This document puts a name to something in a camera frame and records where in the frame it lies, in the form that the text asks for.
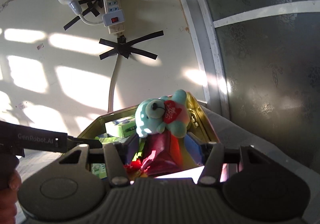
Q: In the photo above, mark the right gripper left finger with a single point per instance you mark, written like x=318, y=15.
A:
x=116, y=156

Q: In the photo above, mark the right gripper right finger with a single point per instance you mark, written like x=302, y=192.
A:
x=210, y=155

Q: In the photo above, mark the green toothpaste box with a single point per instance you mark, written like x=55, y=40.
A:
x=99, y=169

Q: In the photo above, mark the magenta wallet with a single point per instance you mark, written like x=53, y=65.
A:
x=161, y=154

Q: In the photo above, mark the teal plush bear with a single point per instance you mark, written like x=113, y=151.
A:
x=156, y=115

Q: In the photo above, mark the green tissue pack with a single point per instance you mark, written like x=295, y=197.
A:
x=121, y=128

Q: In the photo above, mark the person left hand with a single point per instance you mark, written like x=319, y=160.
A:
x=10, y=184

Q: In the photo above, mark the pink macaron biscuit tin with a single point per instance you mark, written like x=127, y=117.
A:
x=199, y=125

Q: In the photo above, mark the patterned glass door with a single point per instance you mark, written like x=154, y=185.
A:
x=260, y=63

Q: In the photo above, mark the white power strip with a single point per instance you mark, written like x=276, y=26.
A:
x=113, y=18

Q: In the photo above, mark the wall sticker label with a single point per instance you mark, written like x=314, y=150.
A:
x=40, y=46

